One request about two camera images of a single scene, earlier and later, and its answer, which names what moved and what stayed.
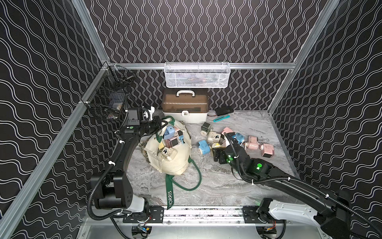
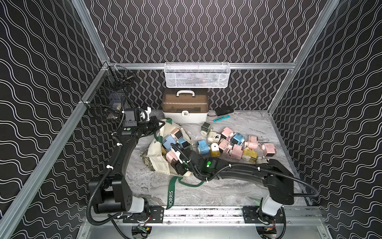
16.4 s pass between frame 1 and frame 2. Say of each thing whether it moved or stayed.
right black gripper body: moved
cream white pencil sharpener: stayed
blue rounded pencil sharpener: stayed
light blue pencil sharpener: moved
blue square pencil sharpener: stayed
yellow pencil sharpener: stayed
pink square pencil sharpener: stayed
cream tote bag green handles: moved
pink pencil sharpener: stayed
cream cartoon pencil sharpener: moved
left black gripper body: stayed
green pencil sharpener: stayed
